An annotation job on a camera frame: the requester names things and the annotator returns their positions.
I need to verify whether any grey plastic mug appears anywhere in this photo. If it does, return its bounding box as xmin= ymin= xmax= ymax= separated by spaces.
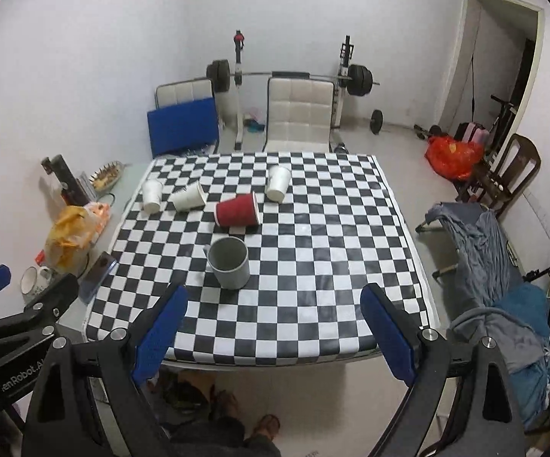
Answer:
xmin=203 ymin=236 xmax=250 ymax=290

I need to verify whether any small white paper cup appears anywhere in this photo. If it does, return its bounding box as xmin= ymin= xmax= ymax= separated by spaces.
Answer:
xmin=142 ymin=179 xmax=163 ymax=215

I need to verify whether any white paper cup lying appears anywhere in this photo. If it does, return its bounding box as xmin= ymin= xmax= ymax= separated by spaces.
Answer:
xmin=169 ymin=181 xmax=207 ymax=213

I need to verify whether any red ribbed paper cup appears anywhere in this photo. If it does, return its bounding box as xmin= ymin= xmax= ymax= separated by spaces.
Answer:
xmin=215 ymin=193 xmax=262 ymax=227

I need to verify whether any tall white paper cup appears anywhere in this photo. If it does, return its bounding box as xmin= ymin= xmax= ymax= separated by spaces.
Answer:
xmin=265 ymin=165 xmax=291 ymax=203

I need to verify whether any white ceramic mug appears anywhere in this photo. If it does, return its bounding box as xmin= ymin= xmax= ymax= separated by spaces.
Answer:
xmin=20 ymin=266 xmax=54 ymax=298

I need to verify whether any black smartphone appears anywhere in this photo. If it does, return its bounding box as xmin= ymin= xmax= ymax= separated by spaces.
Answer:
xmin=78 ymin=252 xmax=117 ymax=304

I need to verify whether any grey blue blanket pile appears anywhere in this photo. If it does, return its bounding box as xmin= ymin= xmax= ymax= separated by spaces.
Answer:
xmin=425 ymin=202 xmax=550 ymax=430

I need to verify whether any yellow orange plastic bag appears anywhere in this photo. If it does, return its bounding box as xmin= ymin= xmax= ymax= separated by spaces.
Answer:
xmin=44 ymin=202 xmax=111 ymax=275

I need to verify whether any black box stand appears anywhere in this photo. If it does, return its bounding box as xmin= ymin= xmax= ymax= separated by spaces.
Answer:
xmin=40 ymin=155 xmax=89 ymax=206

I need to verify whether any woven snack tray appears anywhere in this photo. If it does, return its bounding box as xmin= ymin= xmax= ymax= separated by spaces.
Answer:
xmin=89 ymin=161 xmax=125 ymax=194

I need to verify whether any person's foot in sandal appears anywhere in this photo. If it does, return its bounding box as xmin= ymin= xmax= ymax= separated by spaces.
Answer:
xmin=252 ymin=414 xmax=281 ymax=441

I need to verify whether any dark wooden chair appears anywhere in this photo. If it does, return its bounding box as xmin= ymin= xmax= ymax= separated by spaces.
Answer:
xmin=456 ymin=133 xmax=542 ymax=219

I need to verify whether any orange red plastic bag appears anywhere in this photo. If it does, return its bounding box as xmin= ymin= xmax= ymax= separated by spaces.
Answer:
xmin=425 ymin=136 xmax=484 ymax=182

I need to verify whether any black white checkered tablecloth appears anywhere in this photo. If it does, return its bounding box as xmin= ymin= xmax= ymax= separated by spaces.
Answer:
xmin=84 ymin=153 xmax=439 ymax=366

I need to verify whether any blue folded mat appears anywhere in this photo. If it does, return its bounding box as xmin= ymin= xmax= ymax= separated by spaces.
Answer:
xmin=147 ymin=97 xmax=219 ymax=158

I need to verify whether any white chair behind mat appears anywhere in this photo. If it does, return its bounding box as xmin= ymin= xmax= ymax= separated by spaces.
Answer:
xmin=155 ymin=78 xmax=214 ymax=109

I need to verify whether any white padded chair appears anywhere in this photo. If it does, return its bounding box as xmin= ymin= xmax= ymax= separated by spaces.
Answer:
xmin=262 ymin=77 xmax=335 ymax=153

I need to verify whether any barbell with black plates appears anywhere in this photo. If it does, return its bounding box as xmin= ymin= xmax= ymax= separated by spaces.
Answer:
xmin=206 ymin=60 xmax=379 ymax=97

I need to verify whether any white barbell rack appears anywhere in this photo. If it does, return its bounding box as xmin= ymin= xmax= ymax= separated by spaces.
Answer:
xmin=232 ymin=30 xmax=353 ymax=151

